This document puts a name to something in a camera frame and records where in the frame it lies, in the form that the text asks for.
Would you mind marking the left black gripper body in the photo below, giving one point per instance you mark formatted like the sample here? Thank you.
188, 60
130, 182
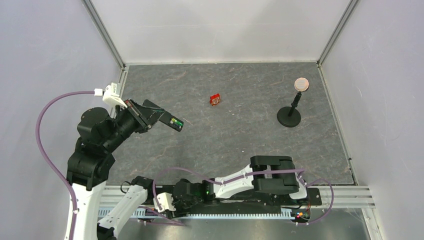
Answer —
133, 114

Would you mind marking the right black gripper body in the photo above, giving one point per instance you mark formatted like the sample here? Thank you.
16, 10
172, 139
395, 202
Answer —
175, 203

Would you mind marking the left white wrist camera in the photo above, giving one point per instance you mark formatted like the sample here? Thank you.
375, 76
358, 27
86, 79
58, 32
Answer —
111, 95

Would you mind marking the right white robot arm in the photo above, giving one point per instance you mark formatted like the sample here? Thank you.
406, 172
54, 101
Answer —
261, 167

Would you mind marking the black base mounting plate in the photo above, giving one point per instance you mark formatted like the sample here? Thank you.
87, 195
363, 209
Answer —
266, 197

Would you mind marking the white toothed cable rail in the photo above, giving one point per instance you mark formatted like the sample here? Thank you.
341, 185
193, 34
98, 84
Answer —
285, 214

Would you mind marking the green battery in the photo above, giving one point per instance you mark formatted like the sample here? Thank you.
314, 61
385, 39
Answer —
180, 123

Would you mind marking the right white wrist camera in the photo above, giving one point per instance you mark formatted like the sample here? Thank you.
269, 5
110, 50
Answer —
164, 202

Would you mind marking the black remote control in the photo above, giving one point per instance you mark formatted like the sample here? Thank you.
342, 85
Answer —
166, 118

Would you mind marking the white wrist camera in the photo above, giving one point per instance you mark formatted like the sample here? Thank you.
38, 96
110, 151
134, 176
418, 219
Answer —
111, 95
164, 202

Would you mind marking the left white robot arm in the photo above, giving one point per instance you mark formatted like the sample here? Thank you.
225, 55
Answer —
89, 166

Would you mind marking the red owl toy block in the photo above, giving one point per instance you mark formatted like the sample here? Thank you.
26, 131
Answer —
215, 99

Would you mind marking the black stand with round disc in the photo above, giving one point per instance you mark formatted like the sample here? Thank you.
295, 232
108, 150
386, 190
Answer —
289, 116

